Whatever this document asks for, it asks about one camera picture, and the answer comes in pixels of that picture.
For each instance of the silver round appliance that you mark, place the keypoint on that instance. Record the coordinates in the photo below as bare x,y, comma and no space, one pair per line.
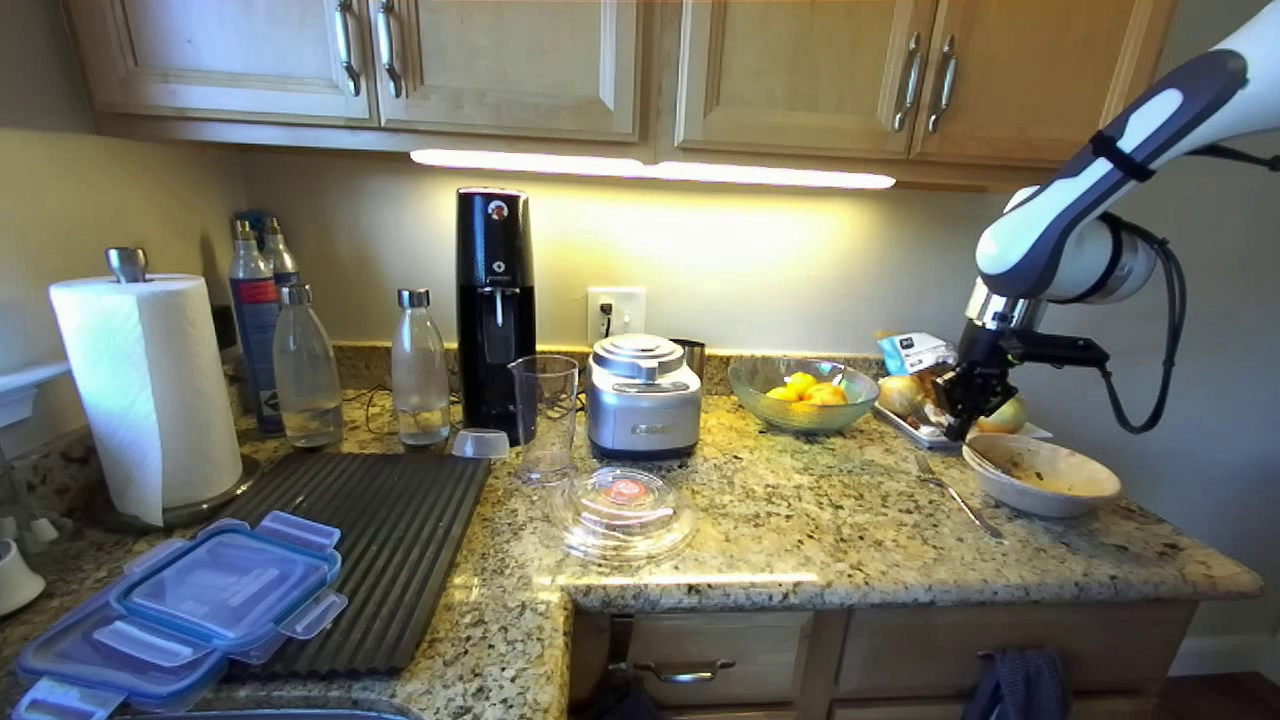
643,407

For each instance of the clear measuring cup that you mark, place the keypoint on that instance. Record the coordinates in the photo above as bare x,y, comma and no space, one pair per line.
547,400

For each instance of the white round cup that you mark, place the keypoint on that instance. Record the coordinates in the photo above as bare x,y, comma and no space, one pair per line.
19,583

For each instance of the blue and white plastic bag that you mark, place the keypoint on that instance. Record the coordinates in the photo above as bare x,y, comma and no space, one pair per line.
917,352

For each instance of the dark blue hanging towel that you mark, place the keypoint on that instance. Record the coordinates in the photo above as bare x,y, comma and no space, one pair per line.
1012,685

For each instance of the metal paper towel holder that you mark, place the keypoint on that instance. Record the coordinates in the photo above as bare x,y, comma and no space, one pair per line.
130,263

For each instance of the small blue lid plastic container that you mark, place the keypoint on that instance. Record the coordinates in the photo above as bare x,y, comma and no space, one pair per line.
225,583

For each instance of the white rectangular tray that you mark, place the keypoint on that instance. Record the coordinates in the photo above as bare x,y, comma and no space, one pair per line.
902,427

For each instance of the clear glass bowl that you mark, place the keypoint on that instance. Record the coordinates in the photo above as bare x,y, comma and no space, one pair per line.
800,418

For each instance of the yellow lemon pieces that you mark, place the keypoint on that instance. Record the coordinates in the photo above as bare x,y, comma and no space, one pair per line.
804,389

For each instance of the red label bottle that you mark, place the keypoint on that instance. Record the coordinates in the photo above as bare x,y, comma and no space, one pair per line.
253,322

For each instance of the clear glass dome lid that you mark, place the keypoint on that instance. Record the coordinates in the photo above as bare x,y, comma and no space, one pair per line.
625,512

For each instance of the under cabinet light strip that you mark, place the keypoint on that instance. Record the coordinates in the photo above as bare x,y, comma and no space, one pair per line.
643,168

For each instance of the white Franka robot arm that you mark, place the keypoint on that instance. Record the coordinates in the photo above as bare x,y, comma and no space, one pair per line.
1067,227

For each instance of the large clear glass bottle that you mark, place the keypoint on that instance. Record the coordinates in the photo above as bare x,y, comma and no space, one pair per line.
307,375

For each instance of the black ribbed drying mat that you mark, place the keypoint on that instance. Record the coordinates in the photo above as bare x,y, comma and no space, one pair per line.
386,562

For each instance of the clean beige bowl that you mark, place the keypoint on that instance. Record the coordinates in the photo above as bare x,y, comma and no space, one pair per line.
1041,504

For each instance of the small clear glass bottle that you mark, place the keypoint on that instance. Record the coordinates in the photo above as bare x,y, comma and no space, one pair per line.
421,375

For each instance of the yellow onion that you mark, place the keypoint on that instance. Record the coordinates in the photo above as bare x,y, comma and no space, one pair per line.
1011,418
902,392

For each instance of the large blue lid plastic container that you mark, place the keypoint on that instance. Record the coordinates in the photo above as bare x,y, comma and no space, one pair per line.
82,662

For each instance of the wooden upper cabinet door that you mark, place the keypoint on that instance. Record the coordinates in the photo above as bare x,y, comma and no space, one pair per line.
1024,81
214,60
521,65
785,75

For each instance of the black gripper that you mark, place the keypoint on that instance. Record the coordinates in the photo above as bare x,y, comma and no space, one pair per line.
985,363

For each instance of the white paper towel roll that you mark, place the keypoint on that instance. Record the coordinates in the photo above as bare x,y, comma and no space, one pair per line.
145,400

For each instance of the dark capped bottle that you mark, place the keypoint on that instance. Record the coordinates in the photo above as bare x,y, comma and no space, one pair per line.
276,254

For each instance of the white wall outlet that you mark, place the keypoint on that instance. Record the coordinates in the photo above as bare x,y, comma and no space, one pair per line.
618,315

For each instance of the black soda maker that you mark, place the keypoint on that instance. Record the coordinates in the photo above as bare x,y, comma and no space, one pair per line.
494,305

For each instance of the narrow wooden drawer front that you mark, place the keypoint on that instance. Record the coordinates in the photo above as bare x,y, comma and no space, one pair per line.
745,643

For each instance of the wide wooden drawer front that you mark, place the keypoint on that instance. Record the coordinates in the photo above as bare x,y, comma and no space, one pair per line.
935,646

